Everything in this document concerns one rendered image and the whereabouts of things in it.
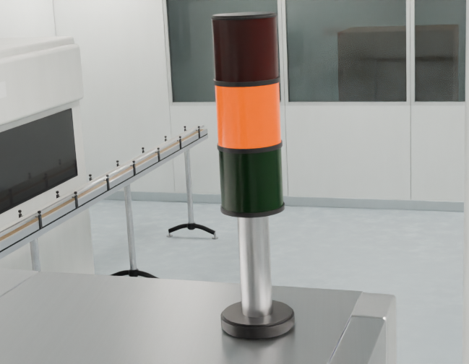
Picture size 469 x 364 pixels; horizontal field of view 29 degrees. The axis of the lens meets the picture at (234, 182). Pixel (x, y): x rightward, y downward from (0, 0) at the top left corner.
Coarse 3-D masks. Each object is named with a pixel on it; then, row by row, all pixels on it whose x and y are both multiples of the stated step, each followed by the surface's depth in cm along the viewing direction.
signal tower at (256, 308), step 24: (240, 216) 69; (264, 216) 69; (240, 240) 71; (264, 240) 71; (240, 264) 72; (264, 264) 71; (264, 288) 72; (240, 312) 73; (264, 312) 72; (288, 312) 73; (240, 336) 71; (264, 336) 71
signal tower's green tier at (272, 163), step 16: (224, 160) 69; (240, 160) 68; (256, 160) 68; (272, 160) 69; (224, 176) 70; (240, 176) 68; (256, 176) 68; (272, 176) 69; (224, 192) 70; (240, 192) 69; (256, 192) 69; (272, 192) 69; (224, 208) 70; (240, 208) 69; (256, 208) 69; (272, 208) 69
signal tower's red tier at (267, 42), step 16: (224, 32) 66; (240, 32) 66; (256, 32) 66; (272, 32) 67; (224, 48) 67; (240, 48) 66; (256, 48) 66; (272, 48) 67; (224, 64) 67; (240, 64) 66; (256, 64) 66; (272, 64) 67; (224, 80) 67; (240, 80) 67; (256, 80) 67
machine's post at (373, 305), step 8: (360, 296) 79; (368, 296) 79; (376, 296) 79; (384, 296) 79; (392, 296) 79; (360, 304) 77; (368, 304) 77; (376, 304) 77; (384, 304) 77; (392, 304) 77; (352, 312) 76; (360, 312) 76; (368, 312) 75; (376, 312) 75; (384, 312) 75; (392, 312) 77; (392, 320) 77; (392, 328) 77; (392, 336) 78; (392, 344) 78; (392, 352) 78; (392, 360) 78
